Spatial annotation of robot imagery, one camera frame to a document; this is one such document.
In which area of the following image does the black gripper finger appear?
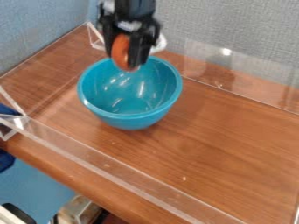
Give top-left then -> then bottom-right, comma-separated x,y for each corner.
103,24 -> 119,56
127,31 -> 158,68

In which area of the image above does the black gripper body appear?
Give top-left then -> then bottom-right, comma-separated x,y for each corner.
98,0 -> 161,37

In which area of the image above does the orange and white toy mushroom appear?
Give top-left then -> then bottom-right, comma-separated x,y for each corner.
111,33 -> 169,72

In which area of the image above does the blue plastic bowl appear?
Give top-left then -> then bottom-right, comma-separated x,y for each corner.
78,56 -> 183,130

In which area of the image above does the clear acrylic front barrier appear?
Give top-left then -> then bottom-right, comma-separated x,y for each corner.
0,86 -> 250,224

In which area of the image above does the blue cloth object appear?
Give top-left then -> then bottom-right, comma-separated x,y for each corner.
0,103 -> 22,173

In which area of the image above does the black and white object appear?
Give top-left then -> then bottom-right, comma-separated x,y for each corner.
0,203 -> 37,224

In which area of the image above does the clear acrylic corner bracket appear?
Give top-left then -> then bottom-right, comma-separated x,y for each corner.
86,20 -> 127,54

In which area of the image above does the grey metal table frame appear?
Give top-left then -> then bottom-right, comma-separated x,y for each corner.
51,195 -> 103,224

